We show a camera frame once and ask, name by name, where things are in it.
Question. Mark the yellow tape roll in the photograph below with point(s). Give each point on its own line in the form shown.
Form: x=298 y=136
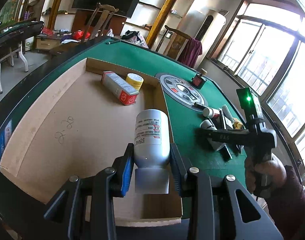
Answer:
x=135 y=80

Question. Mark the long black bag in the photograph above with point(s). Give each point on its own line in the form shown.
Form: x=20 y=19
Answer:
x=15 y=31

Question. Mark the maroon cloth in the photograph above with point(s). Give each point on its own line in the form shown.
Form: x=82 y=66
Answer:
x=190 y=52

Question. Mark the round table control panel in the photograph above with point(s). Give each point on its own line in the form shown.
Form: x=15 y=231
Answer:
x=177 y=87

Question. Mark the yellow snack packet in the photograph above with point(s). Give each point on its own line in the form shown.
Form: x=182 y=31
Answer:
x=238 y=124

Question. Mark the grey and red carton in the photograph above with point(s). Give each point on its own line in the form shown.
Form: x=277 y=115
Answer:
x=117 y=86

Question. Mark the white bucket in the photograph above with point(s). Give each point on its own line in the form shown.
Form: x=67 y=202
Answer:
x=29 y=45

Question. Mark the red plastic bag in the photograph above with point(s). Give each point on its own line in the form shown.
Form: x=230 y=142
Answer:
x=81 y=35

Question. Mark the white plastic bag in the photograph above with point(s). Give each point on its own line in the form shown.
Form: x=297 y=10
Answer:
x=110 y=33

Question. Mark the wooden chair with carved back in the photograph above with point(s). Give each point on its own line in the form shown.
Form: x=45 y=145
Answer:
x=176 y=42

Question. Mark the white standing air conditioner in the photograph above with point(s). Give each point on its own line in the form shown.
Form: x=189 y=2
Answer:
x=212 y=27

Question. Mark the white folding table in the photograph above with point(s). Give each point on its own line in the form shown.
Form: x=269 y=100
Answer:
x=17 y=52

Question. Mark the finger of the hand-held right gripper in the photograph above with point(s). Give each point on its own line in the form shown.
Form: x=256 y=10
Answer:
x=227 y=136
x=226 y=122

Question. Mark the wooden armchair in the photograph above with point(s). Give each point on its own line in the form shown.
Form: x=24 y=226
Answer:
x=102 y=13

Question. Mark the large window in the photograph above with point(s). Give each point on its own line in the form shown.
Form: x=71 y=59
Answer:
x=275 y=50

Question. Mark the black ink bottle red label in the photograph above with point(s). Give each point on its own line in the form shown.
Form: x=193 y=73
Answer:
x=198 y=80

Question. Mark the white plastic bottle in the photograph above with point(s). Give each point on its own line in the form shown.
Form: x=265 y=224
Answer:
x=151 y=150

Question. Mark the small white bottle red label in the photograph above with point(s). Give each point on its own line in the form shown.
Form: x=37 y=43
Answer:
x=210 y=112

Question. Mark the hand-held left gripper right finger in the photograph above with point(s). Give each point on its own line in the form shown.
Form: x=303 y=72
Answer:
x=176 y=173

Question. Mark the person's right forearm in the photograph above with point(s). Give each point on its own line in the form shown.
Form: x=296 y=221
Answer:
x=292 y=205

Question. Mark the pile of clothes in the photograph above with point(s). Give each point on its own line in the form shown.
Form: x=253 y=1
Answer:
x=135 y=38

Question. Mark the shallow cardboard box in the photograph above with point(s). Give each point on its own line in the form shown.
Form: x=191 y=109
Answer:
x=67 y=120

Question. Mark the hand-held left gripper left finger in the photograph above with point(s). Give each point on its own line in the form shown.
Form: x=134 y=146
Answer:
x=126 y=171

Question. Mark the person's right hand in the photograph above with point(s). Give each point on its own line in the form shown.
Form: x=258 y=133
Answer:
x=272 y=172

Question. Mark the black marker pen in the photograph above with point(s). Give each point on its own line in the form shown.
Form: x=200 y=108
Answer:
x=200 y=105

